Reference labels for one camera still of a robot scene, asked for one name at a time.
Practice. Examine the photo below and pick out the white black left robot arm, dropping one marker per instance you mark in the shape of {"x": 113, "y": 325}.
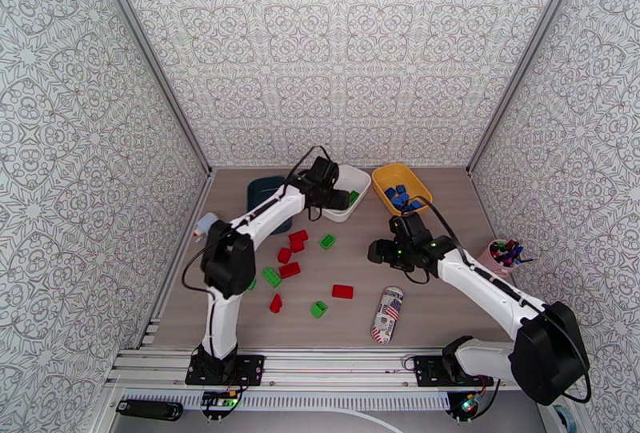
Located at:
{"x": 220, "y": 316}

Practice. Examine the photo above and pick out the white plastic bin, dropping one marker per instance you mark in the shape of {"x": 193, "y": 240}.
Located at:
{"x": 350, "y": 179}

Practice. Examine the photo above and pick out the dark teal plastic bin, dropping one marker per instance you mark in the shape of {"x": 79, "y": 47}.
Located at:
{"x": 260, "y": 194}

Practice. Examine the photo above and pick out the pink cup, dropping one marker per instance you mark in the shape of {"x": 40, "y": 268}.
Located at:
{"x": 485, "y": 259}

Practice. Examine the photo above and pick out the yellow plastic bin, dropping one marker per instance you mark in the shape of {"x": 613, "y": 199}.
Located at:
{"x": 415, "y": 186}

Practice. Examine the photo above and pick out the blue marker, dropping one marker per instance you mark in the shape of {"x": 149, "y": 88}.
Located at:
{"x": 517, "y": 250}

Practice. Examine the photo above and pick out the black pen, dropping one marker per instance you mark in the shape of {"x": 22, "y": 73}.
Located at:
{"x": 526, "y": 260}

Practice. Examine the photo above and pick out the white grey glue bottle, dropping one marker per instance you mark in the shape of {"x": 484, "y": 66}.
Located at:
{"x": 204, "y": 224}

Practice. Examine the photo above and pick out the small circuit board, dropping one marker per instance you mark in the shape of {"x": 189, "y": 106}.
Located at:
{"x": 220, "y": 400}
{"x": 469, "y": 405}

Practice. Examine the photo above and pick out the grey box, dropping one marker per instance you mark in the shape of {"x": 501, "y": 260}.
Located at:
{"x": 550, "y": 421}

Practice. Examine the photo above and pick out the blue tape roll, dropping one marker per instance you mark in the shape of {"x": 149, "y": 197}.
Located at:
{"x": 567, "y": 421}

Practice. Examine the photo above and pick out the black flat device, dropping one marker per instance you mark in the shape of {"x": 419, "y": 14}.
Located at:
{"x": 150, "y": 410}

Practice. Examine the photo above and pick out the aluminium table edge rail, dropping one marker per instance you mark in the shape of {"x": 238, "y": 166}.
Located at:
{"x": 199, "y": 204}
{"x": 484, "y": 206}

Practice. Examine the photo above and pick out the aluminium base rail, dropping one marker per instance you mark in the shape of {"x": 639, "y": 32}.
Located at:
{"x": 340, "y": 366}

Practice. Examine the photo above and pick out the aluminium frame post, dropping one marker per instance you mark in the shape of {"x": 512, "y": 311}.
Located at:
{"x": 153, "y": 57}
{"x": 522, "y": 57}

